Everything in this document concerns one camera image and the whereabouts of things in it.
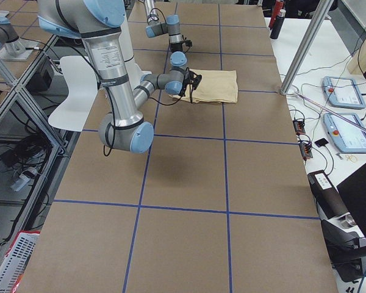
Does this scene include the blue teach pendant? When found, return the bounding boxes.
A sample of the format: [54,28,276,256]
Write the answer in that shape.
[322,76,366,110]
[323,113,366,154]

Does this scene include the black insulated bottle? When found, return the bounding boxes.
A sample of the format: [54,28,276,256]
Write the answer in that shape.
[270,9,286,40]

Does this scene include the black label printer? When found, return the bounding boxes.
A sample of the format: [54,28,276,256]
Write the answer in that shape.
[307,170,349,219]

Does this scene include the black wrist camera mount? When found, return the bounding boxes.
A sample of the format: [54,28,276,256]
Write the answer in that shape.
[184,38,193,48]
[188,71,202,91]

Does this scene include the white perforated basket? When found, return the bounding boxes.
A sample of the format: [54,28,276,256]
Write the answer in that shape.
[0,231,40,292]

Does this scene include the long metal grabber stick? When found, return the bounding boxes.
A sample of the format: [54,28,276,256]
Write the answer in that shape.
[292,90,366,136]

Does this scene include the brown paper table cover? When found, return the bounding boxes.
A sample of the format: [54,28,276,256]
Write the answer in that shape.
[18,3,337,292]

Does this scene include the red water bottle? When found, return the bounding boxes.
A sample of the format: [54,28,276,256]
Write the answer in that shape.
[268,0,284,30]

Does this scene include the black computer monitor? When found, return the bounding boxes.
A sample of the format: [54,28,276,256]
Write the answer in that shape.
[337,163,366,237]

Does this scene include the white plastic chair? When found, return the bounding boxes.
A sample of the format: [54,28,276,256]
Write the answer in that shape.
[48,56,98,132]

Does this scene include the aluminium frame post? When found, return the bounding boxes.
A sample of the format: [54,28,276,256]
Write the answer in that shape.
[279,0,334,95]

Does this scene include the near blue teach pendant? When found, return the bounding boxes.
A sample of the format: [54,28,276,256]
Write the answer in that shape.
[323,113,366,154]

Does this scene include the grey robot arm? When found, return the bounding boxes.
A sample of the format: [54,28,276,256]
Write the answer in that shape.
[141,0,186,52]
[38,1,201,153]

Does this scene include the beige long-sleeve printed shirt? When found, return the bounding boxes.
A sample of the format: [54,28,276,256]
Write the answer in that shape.
[168,69,239,104]

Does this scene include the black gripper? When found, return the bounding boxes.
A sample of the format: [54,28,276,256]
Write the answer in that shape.
[181,70,195,95]
[169,42,184,53]

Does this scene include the far blue teach pendant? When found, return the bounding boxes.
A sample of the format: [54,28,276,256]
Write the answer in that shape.
[322,76,366,110]

